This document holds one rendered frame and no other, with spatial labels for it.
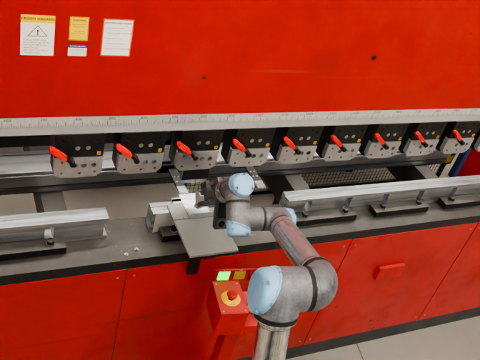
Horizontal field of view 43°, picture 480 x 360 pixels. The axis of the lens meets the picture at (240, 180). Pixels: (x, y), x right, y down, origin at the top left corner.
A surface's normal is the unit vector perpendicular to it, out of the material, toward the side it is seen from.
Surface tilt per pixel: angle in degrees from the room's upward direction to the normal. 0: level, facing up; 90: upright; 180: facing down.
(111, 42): 90
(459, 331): 0
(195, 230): 0
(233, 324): 90
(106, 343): 90
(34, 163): 0
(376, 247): 90
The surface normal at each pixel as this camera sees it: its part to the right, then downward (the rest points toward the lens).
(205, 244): 0.22, -0.77
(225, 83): 0.37, 0.63
